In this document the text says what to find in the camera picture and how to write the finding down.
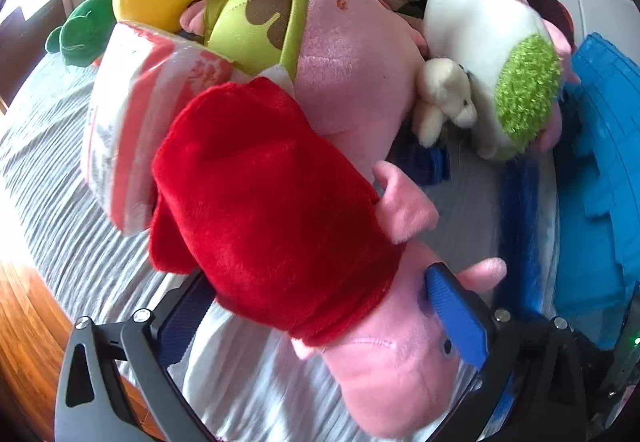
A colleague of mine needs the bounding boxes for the large pink plush toy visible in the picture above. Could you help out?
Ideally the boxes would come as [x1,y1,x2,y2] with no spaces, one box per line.
[179,0,425,179]

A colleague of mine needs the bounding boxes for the pink pig plush red dress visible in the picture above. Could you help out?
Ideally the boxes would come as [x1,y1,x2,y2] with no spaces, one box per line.
[147,75,509,439]

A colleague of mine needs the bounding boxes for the grey striped bed sheet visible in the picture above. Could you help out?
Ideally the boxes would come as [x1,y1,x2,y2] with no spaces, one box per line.
[0,52,559,442]

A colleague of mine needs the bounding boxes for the blue foam storage box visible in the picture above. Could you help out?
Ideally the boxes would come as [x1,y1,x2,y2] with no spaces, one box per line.
[553,33,639,349]

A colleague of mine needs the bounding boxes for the red white striped plastic bag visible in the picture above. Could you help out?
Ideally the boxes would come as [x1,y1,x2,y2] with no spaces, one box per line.
[80,22,233,235]

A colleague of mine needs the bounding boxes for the white unicorn plush green mane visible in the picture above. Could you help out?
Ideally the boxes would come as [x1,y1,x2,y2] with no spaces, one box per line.
[423,0,578,161]

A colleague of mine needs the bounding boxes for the dark green turtle plush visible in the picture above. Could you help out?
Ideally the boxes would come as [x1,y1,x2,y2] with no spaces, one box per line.
[44,0,116,68]

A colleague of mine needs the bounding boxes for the small cream bear plush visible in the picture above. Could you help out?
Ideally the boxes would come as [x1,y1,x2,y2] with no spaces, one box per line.
[411,58,477,149]

